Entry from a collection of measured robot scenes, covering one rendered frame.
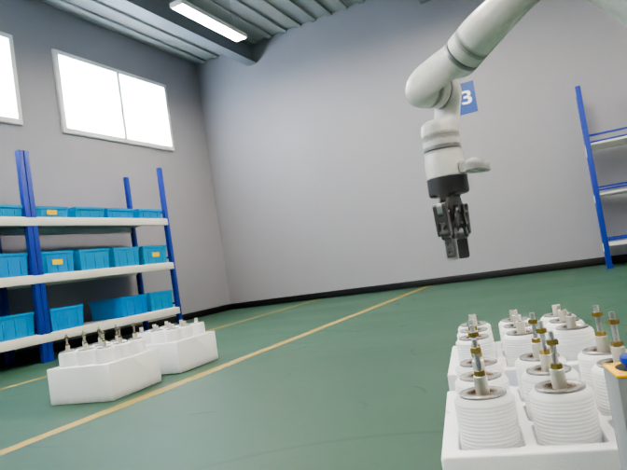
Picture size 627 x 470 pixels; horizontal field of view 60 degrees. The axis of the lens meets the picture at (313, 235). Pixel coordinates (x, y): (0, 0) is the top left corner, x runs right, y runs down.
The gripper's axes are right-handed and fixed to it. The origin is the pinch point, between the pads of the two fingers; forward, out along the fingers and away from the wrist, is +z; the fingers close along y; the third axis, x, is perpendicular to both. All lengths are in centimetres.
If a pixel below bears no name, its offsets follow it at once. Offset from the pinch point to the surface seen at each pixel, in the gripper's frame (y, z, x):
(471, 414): 15.6, 25.2, 3.2
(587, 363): -14.7, 24.4, 16.8
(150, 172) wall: -420, -154, -544
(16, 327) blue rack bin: -159, 19, -445
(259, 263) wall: -564, -11, -489
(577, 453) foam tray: 14.8, 30.6, 17.5
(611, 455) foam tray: 13.5, 31.1, 21.8
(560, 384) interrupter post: 8.5, 22.4, 15.6
